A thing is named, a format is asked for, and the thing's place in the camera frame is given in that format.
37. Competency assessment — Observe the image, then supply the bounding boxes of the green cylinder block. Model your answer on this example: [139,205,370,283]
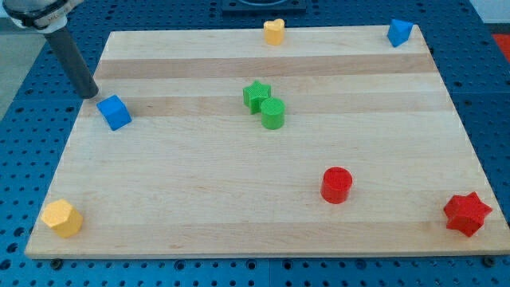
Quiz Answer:
[261,97,285,130]

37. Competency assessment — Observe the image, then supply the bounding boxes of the blue triangular prism block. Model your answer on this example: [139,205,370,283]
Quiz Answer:
[386,19,414,48]

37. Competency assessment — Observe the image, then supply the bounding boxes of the yellow hexagon block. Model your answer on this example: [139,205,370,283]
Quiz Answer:
[41,199,84,238]

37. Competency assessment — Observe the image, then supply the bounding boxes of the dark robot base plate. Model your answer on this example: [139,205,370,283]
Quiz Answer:
[221,0,307,14]

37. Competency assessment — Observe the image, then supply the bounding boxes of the blue cube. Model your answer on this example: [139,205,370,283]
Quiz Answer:
[96,95,131,131]

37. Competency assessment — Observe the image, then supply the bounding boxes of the red star block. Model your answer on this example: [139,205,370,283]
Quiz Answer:
[443,191,492,238]

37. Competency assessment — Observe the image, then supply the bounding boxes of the red cylinder block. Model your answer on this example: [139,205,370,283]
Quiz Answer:
[320,167,353,204]

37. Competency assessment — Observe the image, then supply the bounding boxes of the green star block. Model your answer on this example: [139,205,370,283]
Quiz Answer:
[242,81,272,114]

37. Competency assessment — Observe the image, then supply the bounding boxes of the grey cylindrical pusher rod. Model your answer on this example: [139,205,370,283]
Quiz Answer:
[44,26,99,99]

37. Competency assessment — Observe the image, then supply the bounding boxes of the yellow heart block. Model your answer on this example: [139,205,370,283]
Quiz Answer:
[263,18,285,45]

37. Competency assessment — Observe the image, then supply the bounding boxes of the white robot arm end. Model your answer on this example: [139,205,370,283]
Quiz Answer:
[2,0,84,33]

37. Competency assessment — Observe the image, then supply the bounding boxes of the light wooden board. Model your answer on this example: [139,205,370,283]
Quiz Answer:
[25,26,509,259]

